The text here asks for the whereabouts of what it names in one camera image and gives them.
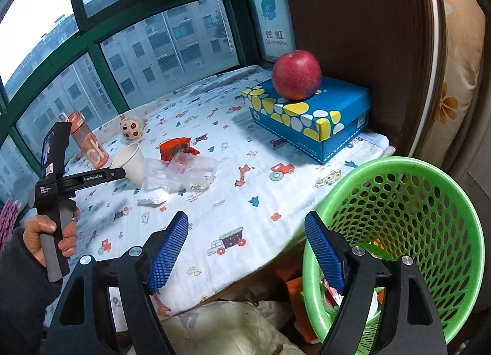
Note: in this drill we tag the brown wooden wardrobe panel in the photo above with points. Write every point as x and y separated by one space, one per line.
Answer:
364 13

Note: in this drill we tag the beige floral cloth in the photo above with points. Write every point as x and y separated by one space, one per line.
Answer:
460 71

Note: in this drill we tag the white louvered shutter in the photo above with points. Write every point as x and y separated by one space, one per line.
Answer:
226 25

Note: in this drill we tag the person's left hand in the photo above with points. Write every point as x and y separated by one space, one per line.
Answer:
34 232

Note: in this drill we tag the person's left forearm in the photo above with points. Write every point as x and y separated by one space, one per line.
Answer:
19 293

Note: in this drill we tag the white tissue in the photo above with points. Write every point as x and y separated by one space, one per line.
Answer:
153 197

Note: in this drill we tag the pink patterned cloth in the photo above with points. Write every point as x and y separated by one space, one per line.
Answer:
7 220

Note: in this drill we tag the printed blanket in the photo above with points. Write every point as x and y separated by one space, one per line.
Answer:
238 193

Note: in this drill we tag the green plastic basket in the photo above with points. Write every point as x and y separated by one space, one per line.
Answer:
422 201

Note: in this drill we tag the blue patterned box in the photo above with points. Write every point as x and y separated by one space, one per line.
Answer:
337 121

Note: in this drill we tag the white air conditioner unit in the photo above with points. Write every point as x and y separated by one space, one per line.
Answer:
274 17

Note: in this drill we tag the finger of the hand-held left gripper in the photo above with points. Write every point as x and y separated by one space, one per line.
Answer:
118 174

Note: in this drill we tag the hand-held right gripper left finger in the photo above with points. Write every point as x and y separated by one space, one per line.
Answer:
168 251

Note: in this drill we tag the red apple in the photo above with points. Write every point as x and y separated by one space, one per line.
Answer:
297 74

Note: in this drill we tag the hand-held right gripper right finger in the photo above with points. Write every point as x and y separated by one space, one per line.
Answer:
326 251

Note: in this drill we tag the red snack wrapper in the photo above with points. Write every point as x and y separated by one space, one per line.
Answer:
174 146

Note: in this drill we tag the orange water bottle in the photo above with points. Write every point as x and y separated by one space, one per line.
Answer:
90 147

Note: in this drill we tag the white paper cup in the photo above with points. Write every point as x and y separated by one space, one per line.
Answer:
130 165

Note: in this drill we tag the small clear plastic container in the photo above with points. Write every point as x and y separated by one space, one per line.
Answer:
180 163

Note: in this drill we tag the small plush toy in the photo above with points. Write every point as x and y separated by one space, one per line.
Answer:
132 128

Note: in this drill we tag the orange box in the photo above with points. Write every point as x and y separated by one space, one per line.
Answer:
295 289

